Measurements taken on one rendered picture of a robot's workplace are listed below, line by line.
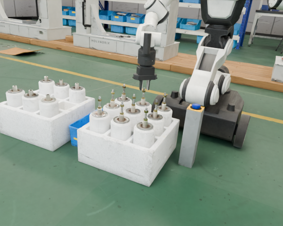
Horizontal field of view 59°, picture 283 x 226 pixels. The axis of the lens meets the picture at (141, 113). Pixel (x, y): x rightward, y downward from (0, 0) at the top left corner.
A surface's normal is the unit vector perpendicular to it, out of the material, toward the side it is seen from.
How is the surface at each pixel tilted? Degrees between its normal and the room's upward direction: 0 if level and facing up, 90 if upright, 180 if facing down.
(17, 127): 90
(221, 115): 46
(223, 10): 101
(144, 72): 90
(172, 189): 0
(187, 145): 90
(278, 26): 90
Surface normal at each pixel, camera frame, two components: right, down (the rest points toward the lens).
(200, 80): -0.22, -0.53
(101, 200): 0.07, -0.91
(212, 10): -0.38, 0.52
